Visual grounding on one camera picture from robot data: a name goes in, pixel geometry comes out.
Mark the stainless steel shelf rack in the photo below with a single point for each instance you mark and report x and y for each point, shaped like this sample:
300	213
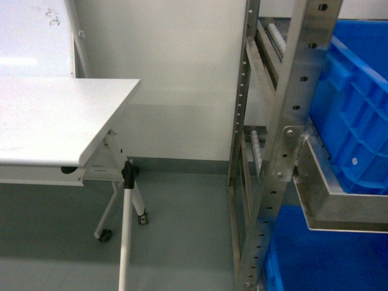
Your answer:
288	150

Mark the blue crate upper right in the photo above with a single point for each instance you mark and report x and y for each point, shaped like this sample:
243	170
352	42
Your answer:
349	109

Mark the white whiteboard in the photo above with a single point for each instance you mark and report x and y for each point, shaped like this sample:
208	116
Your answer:
42	39

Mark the white table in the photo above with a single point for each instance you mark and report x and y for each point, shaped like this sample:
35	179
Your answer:
60	131

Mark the blue crate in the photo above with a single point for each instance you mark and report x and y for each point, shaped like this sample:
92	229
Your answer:
303	259
349	109

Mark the blue crate lower right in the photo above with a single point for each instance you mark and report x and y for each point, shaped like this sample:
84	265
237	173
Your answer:
303	259

